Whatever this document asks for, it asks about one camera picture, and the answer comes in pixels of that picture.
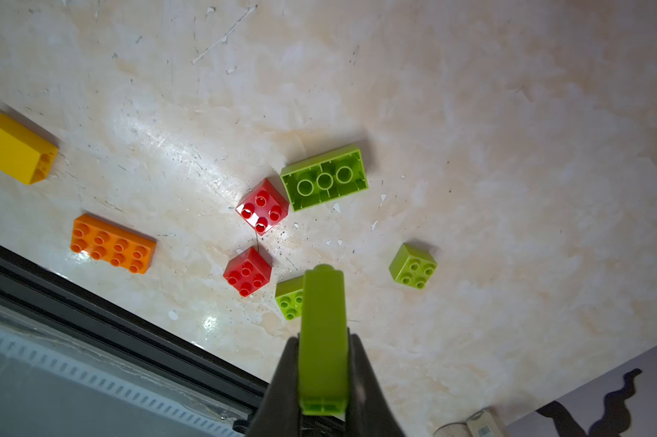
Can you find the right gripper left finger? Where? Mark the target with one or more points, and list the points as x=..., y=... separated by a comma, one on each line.
x=279, y=413

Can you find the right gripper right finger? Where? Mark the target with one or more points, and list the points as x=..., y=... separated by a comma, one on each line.
x=368, y=413

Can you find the small green lego brick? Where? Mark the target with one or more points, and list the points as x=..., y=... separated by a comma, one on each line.
x=289, y=297
x=412, y=267
x=324, y=386

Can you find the long green lego brick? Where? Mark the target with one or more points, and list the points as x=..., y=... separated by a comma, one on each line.
x=325, y=177

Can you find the yellow lego brick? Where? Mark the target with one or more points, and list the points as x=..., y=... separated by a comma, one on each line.
x=24, y=155

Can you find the red lego brick lower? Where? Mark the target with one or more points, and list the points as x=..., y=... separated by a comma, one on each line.
x=248, y=272

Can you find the red lego brick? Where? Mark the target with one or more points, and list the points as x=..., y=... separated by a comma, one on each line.
x=263, y=208
x=248, y=272

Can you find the red lego brick upper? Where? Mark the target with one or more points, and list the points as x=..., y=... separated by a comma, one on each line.
x=263, y=208

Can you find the orange long lego brick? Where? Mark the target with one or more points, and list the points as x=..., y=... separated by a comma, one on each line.
x=106, y=242

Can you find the clear plastic measuring cup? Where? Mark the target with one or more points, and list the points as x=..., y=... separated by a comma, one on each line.
x=485, y=423

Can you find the white slotted cable duct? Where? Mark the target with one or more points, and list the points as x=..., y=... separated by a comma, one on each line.
x=13, y=346

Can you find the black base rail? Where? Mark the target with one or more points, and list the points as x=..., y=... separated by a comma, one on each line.
x=45, y=297

